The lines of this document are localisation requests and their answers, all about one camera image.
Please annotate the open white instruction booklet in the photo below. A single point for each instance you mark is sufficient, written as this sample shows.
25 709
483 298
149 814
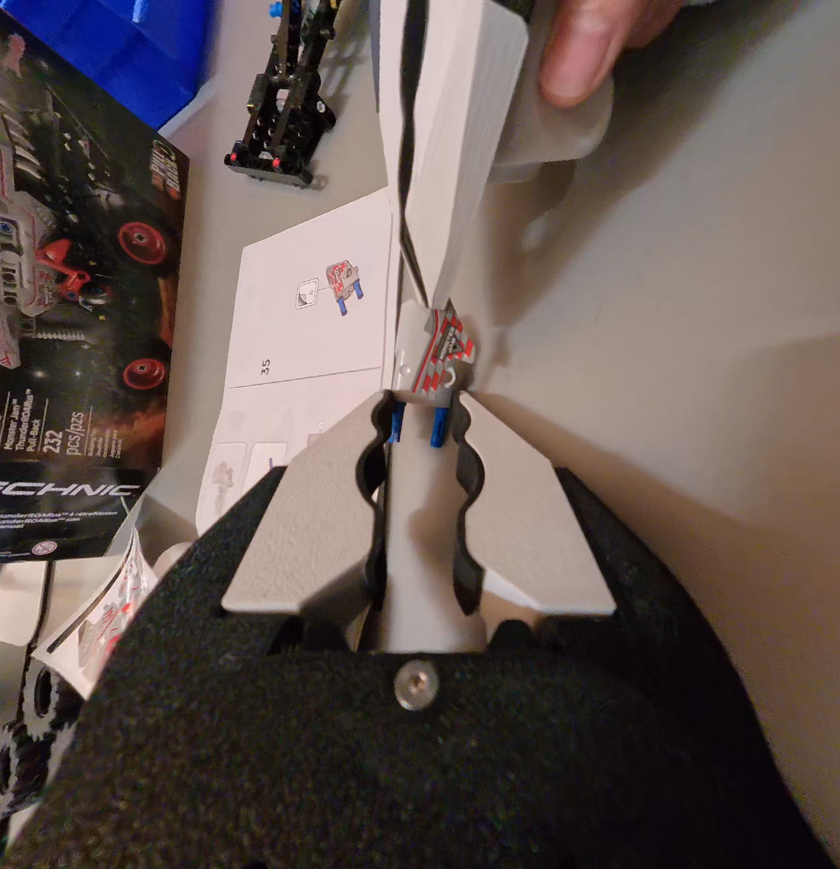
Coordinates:
311 312

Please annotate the red grey sticker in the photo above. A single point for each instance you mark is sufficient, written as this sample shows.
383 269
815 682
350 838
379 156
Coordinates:
447 353

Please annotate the white sticker sheet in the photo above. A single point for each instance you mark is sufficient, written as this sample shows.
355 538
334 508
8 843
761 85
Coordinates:
101 611

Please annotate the black toy set box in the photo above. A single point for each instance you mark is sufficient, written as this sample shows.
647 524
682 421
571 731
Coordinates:
74 326

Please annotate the black toy chassis frame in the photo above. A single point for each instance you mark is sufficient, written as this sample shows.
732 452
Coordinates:
284 115

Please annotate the grey toy panel piece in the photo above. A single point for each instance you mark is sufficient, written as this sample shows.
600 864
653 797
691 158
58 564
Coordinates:
420 360

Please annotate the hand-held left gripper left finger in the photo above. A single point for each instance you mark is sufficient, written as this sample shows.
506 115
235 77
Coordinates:
304 536

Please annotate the grey desk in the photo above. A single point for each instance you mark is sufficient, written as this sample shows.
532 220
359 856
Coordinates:
664 305

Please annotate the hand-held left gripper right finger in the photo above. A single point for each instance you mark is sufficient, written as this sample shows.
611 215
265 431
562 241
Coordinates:
535 536

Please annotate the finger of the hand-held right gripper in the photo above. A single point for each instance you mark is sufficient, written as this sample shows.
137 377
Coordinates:
460 122
389 81

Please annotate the person's right hand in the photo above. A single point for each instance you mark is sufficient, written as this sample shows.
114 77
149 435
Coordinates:
589 47

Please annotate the blue storage bin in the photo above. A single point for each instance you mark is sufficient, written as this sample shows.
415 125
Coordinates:
121 54

